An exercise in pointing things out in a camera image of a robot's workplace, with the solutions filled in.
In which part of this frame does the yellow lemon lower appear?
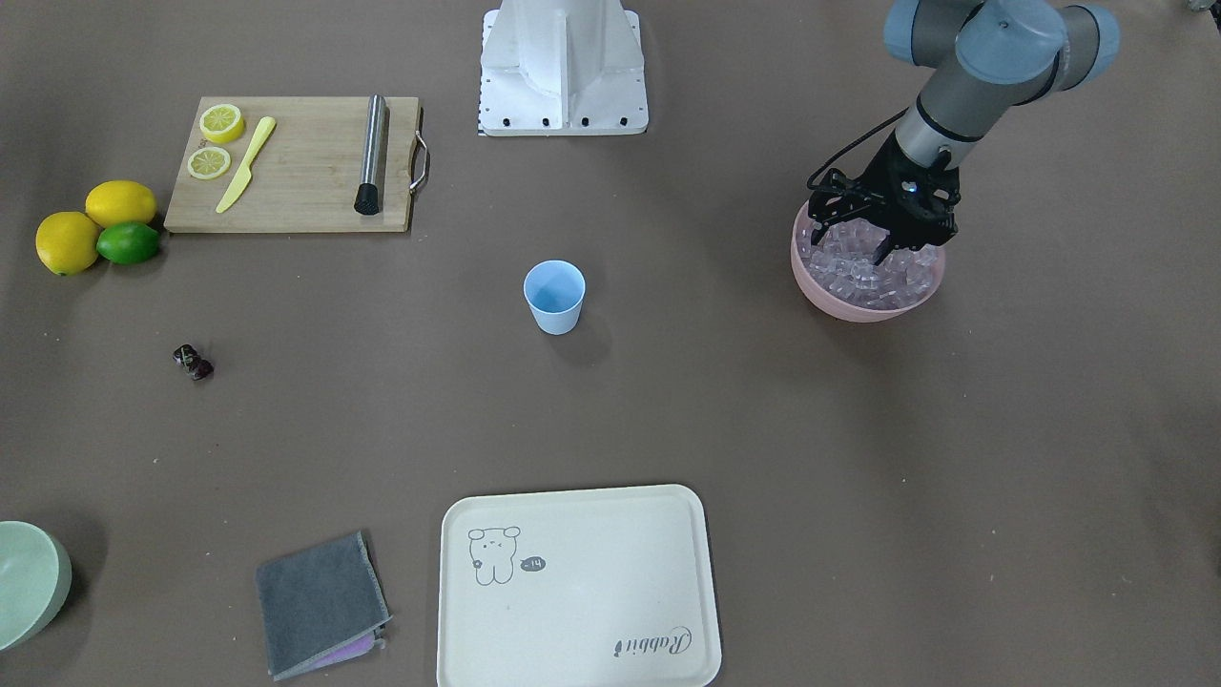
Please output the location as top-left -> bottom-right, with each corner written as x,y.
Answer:
35,212 -> 101,277

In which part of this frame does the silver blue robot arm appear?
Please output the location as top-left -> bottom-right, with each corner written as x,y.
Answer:
807,1 -> 1121,262

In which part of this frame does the pink bowl of ice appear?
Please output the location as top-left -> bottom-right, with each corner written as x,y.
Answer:
790,205 -> 946,323

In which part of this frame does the bamboo cutting board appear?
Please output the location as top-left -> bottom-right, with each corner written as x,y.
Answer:
164,95 -> 429,234

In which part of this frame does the lemon slice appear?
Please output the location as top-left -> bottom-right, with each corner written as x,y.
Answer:
197,103 -> 245,145
186,145 -> 232,181

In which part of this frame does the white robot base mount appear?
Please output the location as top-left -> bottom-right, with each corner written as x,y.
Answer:
477,1 -> 650,135

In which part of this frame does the mint green bowl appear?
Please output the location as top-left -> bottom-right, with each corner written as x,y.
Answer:
1,521 -> 72,650

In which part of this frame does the lemon slice lower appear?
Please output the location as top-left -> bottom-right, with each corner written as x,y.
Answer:
186,145 -> 232,181

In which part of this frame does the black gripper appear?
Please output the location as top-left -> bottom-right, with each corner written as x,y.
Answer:
808,132 -> 961,266

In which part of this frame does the green lime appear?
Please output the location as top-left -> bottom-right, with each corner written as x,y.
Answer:
95,221 -> 160,264

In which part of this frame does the yellow lemon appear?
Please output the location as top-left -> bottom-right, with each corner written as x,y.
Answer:
35,212 -> 101,277
85,179 -> 158,229

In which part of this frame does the lemon slice upper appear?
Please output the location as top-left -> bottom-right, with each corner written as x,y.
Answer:
197,103 -> 245,145

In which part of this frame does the light blue plastic cup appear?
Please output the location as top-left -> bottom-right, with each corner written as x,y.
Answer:
523,260 -> 586,336

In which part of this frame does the steel muddler black tip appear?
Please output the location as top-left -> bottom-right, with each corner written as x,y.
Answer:
353,94 -> 389,217

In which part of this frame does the yellow lemon upper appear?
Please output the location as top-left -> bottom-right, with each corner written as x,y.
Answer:
85,179 -> 158,229

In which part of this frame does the grey folded cloth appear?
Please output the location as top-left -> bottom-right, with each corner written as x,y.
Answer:
256,530 -> 392,681

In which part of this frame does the yellow plastic knife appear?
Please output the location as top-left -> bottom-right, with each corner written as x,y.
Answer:
214,116 -> 278,214

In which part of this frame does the cream rabbit serving tray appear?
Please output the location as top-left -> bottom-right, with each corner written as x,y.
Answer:
436,484 -> 720,686

